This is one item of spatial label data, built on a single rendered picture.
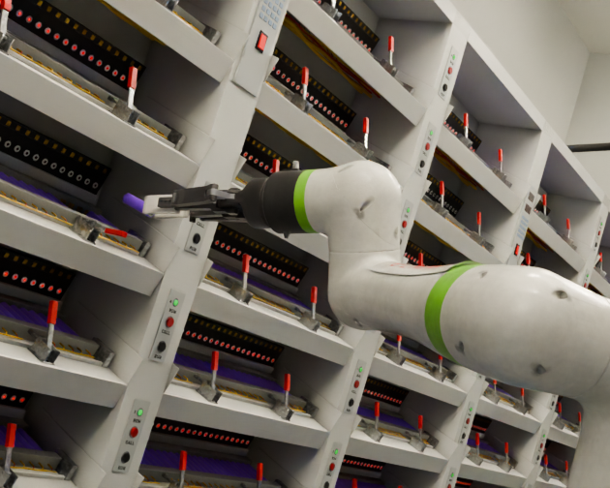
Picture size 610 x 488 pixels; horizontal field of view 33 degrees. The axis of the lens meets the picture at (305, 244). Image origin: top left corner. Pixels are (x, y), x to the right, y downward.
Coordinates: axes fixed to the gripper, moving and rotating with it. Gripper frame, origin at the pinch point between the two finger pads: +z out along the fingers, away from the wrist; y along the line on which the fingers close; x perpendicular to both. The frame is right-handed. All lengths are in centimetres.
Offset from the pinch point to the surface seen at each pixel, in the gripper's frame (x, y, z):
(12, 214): 8.9, 25.9, 5.3
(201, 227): -0.7, -13.7, 3.1
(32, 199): 4.6, 19.1, 9.3
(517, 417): 10, -195, 6
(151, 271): 9.2, -5.4, 5.5
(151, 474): 41, -31, 19
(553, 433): 10, -235, 6
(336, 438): 28, -82, 9
